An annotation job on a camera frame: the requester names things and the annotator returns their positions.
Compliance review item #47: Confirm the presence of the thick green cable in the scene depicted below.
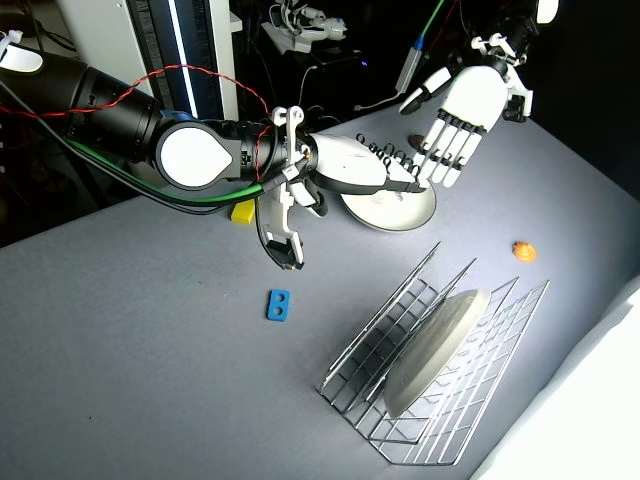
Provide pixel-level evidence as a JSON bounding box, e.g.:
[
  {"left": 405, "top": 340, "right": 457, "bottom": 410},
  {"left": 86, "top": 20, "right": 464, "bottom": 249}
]
[{"left": 64, "top": 137, "right": 266, "bottom": 207}]

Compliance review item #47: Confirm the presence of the orange swirl cookie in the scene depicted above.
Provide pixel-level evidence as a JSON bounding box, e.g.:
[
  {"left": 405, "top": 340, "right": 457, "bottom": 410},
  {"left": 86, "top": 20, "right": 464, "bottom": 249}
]
[{"left": 512, "top": 240, "right": 539, "bottom": 264}]

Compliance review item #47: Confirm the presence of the blue block with two holes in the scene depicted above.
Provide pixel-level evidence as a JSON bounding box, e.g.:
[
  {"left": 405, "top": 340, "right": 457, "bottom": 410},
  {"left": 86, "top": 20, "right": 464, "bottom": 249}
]
[{"left": 265, "top": 289, "right": 293, "bottom": 323}]

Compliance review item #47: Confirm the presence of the thin green cable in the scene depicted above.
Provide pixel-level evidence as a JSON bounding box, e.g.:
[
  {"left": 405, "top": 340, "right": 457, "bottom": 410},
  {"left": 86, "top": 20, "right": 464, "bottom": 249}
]
[{"left": 417, "top": 0, "right": 447, "bottom": 51}]

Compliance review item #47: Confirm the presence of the white tilted display stand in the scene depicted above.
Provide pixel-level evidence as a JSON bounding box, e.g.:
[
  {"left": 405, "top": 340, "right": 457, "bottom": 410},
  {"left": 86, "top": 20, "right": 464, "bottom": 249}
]
[{"left": 259, "top": 22, "right": 321, "bottom": 56}]

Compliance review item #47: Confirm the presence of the grey cable adapter box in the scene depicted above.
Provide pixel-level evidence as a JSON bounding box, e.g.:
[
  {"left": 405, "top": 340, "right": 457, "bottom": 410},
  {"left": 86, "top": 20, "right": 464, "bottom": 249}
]
[{"left": 394, "top": 45, "right": 431, "bottom": 94}]

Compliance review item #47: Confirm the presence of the white plate with dark smudge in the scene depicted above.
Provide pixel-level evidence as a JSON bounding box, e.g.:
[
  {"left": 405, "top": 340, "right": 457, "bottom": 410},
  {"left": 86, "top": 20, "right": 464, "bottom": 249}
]
[{"left": 339, "top": 185, "right": 438, "bottom": 233}]

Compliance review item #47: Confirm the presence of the black box with blue light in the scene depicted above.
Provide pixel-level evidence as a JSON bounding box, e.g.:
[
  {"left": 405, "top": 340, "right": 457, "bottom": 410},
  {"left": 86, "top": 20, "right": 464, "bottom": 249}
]
[{"left": 294, "top": 47, "right": 369, "bottom": 76}]

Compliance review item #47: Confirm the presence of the spare white robot hand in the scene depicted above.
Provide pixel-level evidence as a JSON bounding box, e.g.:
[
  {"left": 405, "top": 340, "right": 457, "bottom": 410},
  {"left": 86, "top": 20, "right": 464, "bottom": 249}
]
[{"left": 272, "top": 0, "right": 349, "bottom": 44}]

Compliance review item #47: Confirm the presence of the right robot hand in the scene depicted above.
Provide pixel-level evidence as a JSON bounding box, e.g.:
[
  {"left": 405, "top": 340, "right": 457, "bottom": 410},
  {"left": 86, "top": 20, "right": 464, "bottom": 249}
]
[{"left": 287, "top": 132, "right": 435, "bottom": 217}]

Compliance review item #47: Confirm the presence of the silver wire dish rack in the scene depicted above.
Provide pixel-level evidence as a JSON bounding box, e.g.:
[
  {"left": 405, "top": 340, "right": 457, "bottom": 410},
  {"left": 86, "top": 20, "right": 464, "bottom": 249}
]
[{"left": 317, "top": 242, "right": 550, "bottom": 466}]

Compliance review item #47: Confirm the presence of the yellow rectangular block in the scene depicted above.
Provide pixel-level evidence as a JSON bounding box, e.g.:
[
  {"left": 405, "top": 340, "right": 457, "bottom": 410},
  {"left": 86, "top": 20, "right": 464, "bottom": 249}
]
[{"left": 229, "top": 201, "right": 256, "bottom": 225}]

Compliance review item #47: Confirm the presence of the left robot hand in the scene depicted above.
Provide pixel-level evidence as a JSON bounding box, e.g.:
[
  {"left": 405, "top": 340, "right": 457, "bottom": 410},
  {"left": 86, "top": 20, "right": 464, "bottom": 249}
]
[{"left": 398, "top": 63, "right": 510, "bottom": 190}]

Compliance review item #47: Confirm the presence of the thin white cable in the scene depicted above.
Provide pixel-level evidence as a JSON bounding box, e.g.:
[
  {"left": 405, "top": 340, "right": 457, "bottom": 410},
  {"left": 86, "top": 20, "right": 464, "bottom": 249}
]
[{"left": 352, "top": 93, "right": 402, "bottom": 114}]

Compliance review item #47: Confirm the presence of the white plate with barcode sticker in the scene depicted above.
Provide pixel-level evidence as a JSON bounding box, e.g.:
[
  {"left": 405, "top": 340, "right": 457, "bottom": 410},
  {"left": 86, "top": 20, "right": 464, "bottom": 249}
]
[{"left": 382, "top": 288, "right": 491, "bottom": 419}]

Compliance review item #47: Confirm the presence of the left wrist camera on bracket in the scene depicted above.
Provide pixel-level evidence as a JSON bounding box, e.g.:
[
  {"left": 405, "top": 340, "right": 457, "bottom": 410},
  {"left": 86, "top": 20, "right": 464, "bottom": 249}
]
[{"left": 471, "top": 33, "right": 534, "bottom": 124}]

